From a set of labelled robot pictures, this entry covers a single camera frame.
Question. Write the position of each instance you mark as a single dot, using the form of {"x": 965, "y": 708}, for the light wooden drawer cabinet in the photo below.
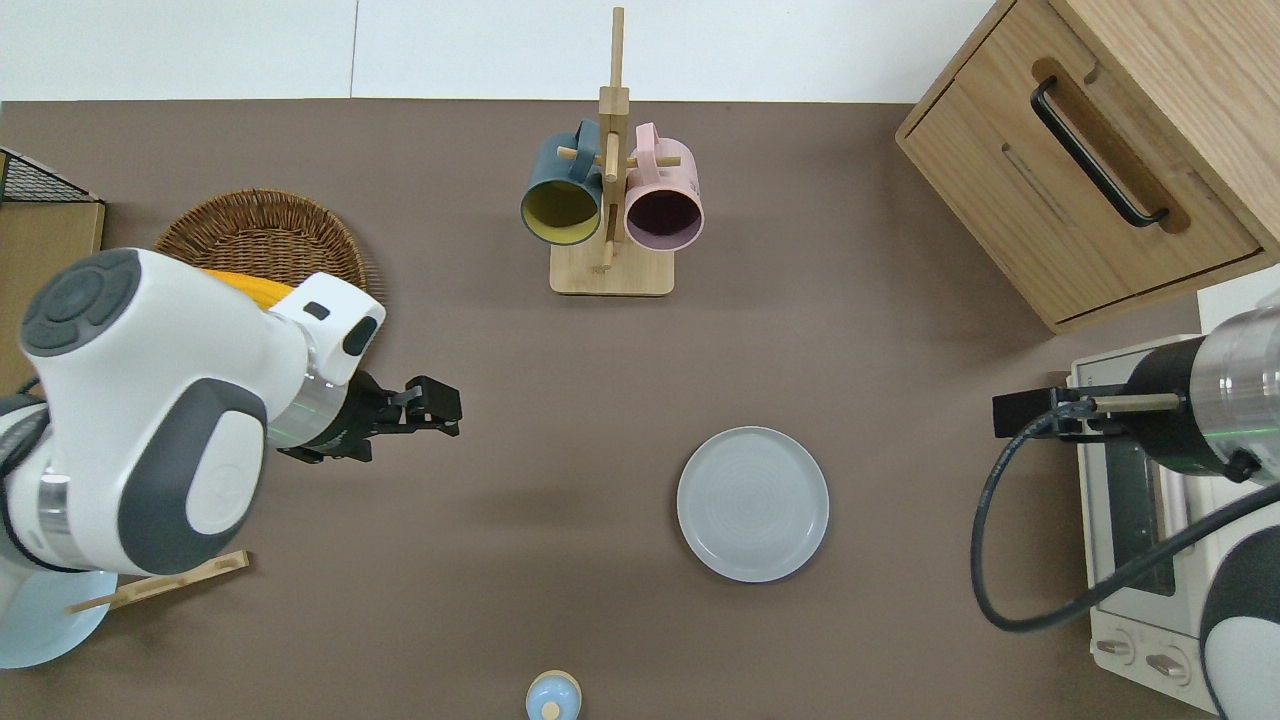
{"x": 980, "y": 150}

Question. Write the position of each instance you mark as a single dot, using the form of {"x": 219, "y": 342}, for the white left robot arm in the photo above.
{"x": 170, "y": 400}

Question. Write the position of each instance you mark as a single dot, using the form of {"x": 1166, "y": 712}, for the white toaster oven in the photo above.
{"x": 1125, "y": 500}

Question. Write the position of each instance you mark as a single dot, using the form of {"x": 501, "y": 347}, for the brown wicker basket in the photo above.
{"x": 260, "y": 230}

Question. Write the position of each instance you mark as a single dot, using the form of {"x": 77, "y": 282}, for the yellow corn cob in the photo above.
{"x": 250, "y": 285}

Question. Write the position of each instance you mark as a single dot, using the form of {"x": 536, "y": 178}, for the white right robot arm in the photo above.
{"x": 1245, "y": 390}

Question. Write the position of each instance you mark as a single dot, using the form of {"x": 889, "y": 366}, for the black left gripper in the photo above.
{"x": 365, "y": 415}

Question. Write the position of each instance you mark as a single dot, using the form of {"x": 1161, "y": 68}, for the pink mug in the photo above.
{"x": 675, "y": 170}

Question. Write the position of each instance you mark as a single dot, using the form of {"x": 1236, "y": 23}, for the light blue plate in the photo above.
{"x": 40, "y": 630}

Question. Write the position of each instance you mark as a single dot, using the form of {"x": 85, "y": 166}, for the dark teal mug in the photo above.
{"x": 550, "y": 165}

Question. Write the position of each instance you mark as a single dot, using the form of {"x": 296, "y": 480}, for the blue bell on wooden base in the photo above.
{"x": 553, "y": 700}

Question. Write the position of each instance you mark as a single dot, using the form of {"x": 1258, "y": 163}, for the wooden mug rack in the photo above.
{"x": 610, "y": 270}

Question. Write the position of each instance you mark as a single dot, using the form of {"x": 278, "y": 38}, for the white oven knob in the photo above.
{"x": 1165, "y": 662}
{"x": 1113, "y": 647}

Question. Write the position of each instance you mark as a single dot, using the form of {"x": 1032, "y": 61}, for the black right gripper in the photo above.
{"x": 1170, "y": 440}

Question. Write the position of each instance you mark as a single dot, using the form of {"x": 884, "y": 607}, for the gray round plate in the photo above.
{"x": 752, "y": 505}

